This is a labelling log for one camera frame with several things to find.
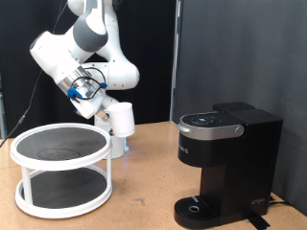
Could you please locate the black tape strip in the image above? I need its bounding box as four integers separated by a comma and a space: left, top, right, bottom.
245, 213, 272, 230

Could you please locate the white mug with green tape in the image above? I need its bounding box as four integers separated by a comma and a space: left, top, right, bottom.
106, 102, 136, 139

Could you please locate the white two-tier turntable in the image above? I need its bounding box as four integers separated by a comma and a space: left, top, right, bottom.
9, 122, 113, 219

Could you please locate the grey metal pole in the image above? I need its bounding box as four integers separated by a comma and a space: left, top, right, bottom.
0, 73, 7, 140

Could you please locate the blue cable clip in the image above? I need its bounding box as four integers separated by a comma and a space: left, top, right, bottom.
66, 86, 83, 100

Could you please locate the black Keurig coffee machine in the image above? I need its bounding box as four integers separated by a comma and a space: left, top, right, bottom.
173, 101, 284, 230

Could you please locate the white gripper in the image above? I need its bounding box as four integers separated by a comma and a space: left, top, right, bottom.
72, 88, 110, 124

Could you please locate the black power cord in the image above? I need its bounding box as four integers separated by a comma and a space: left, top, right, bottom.
268, 195, 293, 208

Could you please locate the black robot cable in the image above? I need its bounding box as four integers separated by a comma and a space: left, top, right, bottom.
0, 0, 70, 150

